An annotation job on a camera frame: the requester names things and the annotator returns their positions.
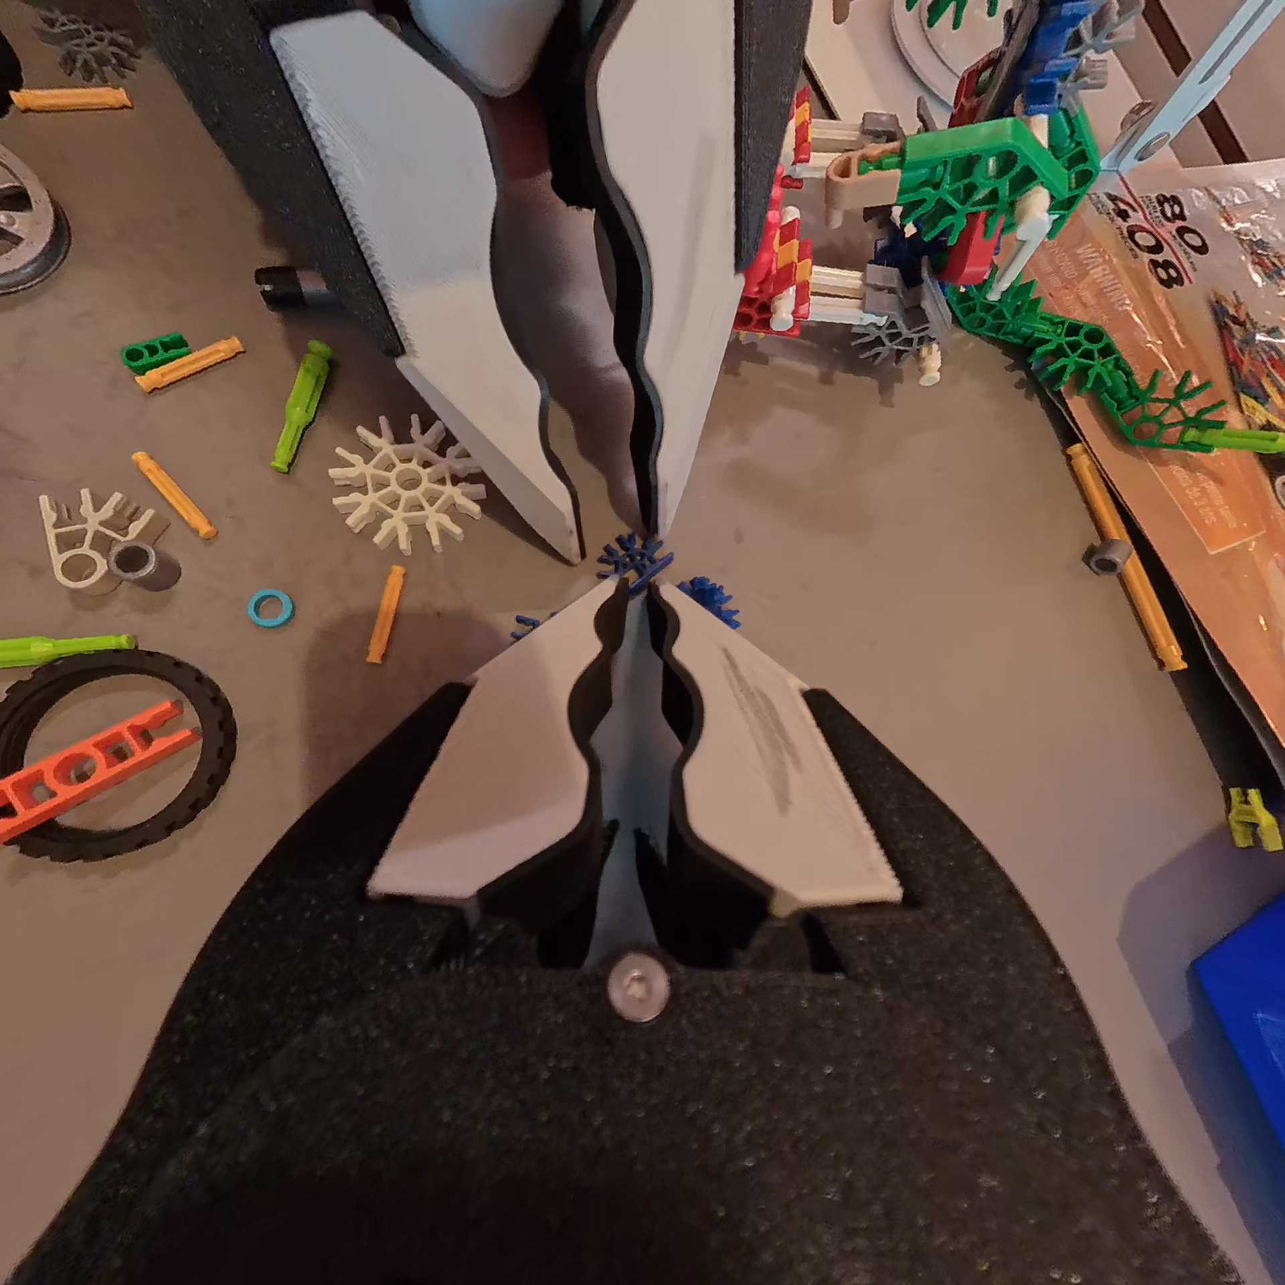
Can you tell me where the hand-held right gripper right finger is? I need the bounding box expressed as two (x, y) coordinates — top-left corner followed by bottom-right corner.
(646, 580), (907, 923)

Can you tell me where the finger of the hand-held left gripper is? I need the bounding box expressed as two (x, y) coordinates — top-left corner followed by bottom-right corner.
(586, 0), (751, 535)
(269, 10), (589, 564)

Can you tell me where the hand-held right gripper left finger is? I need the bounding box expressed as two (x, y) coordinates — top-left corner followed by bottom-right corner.
(365, 579), (629, 925)

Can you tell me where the lime green plastic rod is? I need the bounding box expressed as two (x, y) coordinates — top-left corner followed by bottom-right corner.
(269, 339), (337, 477)
(0, 632), (139, 672)

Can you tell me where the person's left hand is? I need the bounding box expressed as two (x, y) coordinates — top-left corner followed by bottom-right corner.
(490, 169), (650, 509)

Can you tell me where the dark grey snowflake connector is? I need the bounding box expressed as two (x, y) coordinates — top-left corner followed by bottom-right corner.
(37, 13), (143, 83)

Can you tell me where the short orange rod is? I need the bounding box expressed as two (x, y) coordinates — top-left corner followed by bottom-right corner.
(364, 563), (410, 667)
(132, 335), (246, 394)
(130, 450), (221, 543)
(8, 85), (135, 116)

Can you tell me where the silver wheel hub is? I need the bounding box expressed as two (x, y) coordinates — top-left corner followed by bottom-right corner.
(0, 142), (72, 298)

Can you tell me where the white snowflake connector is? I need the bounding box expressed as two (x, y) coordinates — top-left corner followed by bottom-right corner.
(327, 414), (490, 557)

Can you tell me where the multicoloured construction toy model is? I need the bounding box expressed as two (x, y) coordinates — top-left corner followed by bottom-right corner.
(731, 0), (1285, 458)

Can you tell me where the grey cylindrical spacer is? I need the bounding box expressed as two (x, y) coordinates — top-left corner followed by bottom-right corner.
(108, 541), (185, 597)

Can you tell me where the long yellow rod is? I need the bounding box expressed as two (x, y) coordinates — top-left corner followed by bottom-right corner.
(1064, 441), (1190, 674)

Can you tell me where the orange ladder connector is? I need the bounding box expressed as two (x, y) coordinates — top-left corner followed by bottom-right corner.
(0, 699), (203, 846)

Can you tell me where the small yellow clip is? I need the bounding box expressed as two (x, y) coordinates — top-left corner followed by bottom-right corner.
(1225, 785), (1285, 853)

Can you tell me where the white triangular connector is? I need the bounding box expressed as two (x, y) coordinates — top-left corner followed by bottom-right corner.
(37, 488), (169, 592)

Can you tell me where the blue plastic storage bin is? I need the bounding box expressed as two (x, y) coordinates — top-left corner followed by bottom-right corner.
(1189, 893), (1285, 1177)

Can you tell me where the red printed toy package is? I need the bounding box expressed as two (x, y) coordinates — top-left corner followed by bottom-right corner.
(1033, 161), (1285, 765)

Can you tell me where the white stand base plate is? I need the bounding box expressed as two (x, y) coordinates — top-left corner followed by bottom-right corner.
(803, 0), (970, 117)

